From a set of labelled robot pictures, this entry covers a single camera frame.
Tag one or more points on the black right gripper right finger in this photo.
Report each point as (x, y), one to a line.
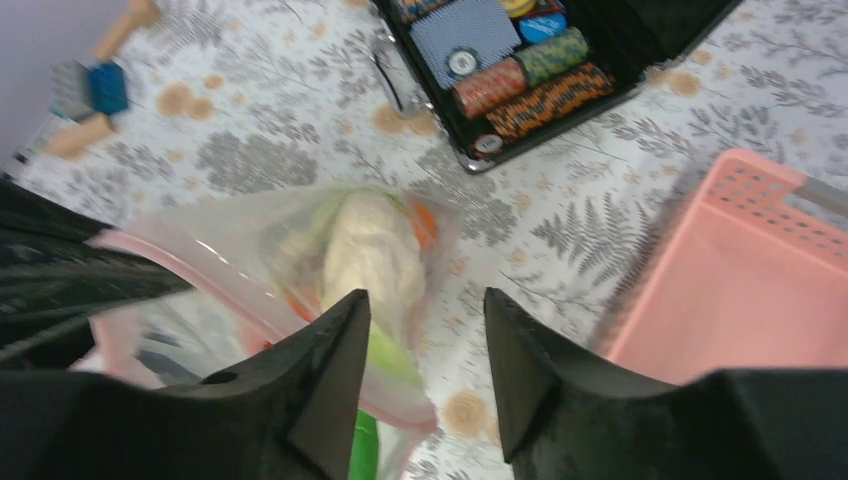
(565, 412)

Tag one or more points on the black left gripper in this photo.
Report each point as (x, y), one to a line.
(53, 281)

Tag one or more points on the pink plastic basket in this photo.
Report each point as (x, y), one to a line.
(740, 278)

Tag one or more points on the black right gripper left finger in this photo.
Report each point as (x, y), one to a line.
(287, 412)

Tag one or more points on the black poker chip case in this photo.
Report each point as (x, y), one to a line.
(503, 77)

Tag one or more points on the clear pink zip top bag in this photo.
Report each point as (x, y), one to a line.
(261, 267)

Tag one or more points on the green toy leaf vegetable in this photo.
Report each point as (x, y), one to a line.
(394, 415)

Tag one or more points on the white toy dumpling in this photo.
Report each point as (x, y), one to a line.
(360, 238)

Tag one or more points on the blue toy block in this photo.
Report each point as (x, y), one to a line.
(108, 88)

